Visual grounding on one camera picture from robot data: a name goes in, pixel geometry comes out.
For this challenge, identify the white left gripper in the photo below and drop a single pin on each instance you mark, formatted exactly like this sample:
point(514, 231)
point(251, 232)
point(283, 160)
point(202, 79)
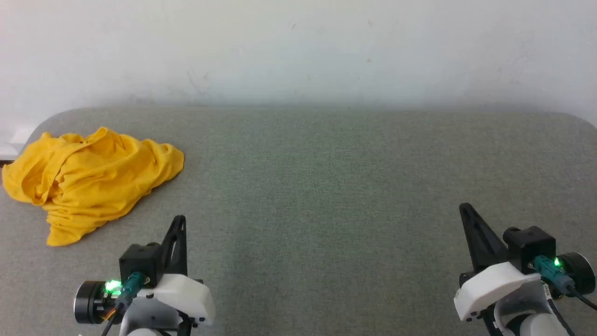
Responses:
point(186, 294)

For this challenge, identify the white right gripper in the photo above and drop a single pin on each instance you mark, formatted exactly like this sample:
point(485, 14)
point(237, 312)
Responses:
point(489, 284)

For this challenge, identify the yellow t-shirt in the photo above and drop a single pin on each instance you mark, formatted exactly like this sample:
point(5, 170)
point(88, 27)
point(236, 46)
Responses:
point(93, 177)

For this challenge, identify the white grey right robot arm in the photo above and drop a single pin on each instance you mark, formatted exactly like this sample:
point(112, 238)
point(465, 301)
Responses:
point(536, 326)

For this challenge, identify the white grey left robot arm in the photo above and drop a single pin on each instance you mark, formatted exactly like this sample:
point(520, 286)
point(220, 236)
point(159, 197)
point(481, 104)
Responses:
point(140, 332)

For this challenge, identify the grey fabric sofa seat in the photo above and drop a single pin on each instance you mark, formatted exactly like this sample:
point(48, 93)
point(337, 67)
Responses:
point(326, 210)

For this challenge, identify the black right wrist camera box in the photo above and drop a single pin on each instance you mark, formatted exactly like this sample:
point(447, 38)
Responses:
point(531, 247)

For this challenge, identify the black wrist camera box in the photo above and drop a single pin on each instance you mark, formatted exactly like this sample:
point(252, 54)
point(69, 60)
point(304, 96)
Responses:
point(140, 261)
point(531, 247)

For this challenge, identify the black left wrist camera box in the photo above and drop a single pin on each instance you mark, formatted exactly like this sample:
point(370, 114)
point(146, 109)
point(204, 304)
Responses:
point(140, 261)

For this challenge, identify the white ledge by wall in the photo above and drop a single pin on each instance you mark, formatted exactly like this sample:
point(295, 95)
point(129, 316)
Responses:
point(11, 140)

